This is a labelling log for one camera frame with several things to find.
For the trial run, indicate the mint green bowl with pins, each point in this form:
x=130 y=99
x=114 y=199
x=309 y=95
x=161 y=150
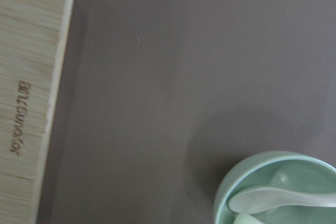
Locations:
x=281 y=169

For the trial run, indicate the white ceramic soup spoon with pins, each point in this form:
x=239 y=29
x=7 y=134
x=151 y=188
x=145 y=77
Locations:
x=258 y=199

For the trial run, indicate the wooden cutting board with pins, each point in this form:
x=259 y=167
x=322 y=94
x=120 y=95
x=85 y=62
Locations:
x=33 y=43

